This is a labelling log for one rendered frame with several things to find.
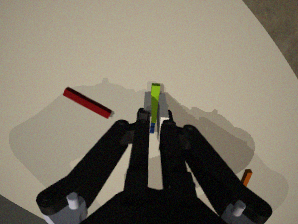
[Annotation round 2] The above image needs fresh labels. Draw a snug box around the lime green rod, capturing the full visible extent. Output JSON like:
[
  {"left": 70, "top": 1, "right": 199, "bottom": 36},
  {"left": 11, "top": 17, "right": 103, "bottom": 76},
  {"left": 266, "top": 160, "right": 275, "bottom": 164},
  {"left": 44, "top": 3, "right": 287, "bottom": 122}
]
[{"left": 151, "top": 83, "right": 160, "bottom": 123}]

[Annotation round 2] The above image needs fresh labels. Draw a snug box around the red rod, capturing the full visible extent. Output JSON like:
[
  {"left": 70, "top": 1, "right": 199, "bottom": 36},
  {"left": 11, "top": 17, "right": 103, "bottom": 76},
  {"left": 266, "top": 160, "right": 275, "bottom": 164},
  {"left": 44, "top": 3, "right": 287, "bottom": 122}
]
[{"left": 63, "top": 87, "right": 112, "bottom": 119}]

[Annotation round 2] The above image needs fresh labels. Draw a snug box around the orange rod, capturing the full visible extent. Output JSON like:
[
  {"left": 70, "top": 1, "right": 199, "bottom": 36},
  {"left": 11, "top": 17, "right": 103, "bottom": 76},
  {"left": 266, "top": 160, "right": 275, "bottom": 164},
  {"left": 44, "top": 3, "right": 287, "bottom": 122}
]
[{"left": 241, "top": 169, "right": 252, "bottom": 186}]

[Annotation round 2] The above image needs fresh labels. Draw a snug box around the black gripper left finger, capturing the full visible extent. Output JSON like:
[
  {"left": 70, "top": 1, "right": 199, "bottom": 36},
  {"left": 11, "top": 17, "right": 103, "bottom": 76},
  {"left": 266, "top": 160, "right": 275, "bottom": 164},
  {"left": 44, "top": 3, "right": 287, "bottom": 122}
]
[{"left": 36, "top": 92, "right": 152, "bottom": 224}]

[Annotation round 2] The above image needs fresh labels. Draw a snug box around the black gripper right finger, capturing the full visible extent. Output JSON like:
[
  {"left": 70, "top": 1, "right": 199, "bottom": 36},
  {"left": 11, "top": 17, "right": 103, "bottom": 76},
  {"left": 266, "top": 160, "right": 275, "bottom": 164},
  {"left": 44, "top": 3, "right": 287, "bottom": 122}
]
[{"left": 157, "top": 93, "right": 272, "bottom": 224}]

